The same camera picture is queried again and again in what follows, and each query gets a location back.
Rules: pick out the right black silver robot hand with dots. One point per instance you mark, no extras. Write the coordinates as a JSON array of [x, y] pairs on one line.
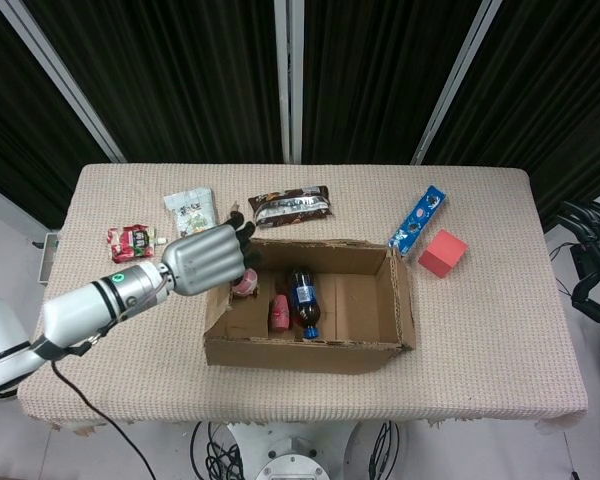
[[595, 225]]

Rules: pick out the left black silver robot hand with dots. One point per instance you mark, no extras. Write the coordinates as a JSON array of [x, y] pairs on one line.
[[205, 260]]

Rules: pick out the cardboard box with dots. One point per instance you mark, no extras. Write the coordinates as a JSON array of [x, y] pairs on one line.
[[305, 357]]

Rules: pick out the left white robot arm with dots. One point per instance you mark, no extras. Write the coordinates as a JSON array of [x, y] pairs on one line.
[[80, 310]]

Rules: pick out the white silver robot base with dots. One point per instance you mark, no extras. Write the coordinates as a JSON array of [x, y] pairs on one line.
[[292, 455]]

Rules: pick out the pink round drink bottle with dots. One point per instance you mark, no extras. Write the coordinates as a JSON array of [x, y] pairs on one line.
[[246, 285]]

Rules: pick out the green white nut snack bag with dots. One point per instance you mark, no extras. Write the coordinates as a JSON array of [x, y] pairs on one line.
[[192, 210]]

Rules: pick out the red juice pouch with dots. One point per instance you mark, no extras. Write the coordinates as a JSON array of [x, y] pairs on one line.
[[130, 245]]

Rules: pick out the brown chocolate snack packet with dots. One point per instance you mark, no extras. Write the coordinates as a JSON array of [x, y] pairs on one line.
[[290, 206]]

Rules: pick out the cola bottle blue label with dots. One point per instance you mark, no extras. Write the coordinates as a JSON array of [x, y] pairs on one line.
[[304, 297]]

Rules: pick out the black pleated curtain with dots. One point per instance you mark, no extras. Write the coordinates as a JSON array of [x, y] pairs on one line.
[[180, 75], [555, 100], [15, 125], [380, 75]]

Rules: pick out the red cube box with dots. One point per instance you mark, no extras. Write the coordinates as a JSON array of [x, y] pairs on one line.
[[442, 252]]

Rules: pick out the grey metal tray box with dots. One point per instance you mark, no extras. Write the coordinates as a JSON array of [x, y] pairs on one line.
[[47, 257]]

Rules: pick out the beige woven tablecloth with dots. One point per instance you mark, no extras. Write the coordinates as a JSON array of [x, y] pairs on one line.
[[480, 340]]

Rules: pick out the blue cookie pack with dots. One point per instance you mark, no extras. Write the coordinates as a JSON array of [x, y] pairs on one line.
[[419, 222]]

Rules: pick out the silver aluminium frame post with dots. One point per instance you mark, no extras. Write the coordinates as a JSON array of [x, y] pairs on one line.
[[455, 80], [60, 80], [288, 80]]

